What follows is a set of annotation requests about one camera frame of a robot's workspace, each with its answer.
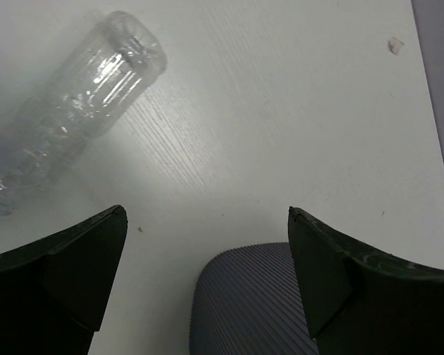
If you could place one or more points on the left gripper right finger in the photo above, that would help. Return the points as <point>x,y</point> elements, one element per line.
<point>358,299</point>

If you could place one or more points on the grey mesh waste bin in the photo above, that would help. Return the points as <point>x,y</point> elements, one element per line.
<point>247,301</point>

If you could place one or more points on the clear ribbed plastic bottle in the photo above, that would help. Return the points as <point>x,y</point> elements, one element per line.
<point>114,64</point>

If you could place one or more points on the small white paper scrap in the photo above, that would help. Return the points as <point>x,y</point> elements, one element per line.
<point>395,45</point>

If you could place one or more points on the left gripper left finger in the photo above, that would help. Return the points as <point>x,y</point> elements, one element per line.
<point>54,291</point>

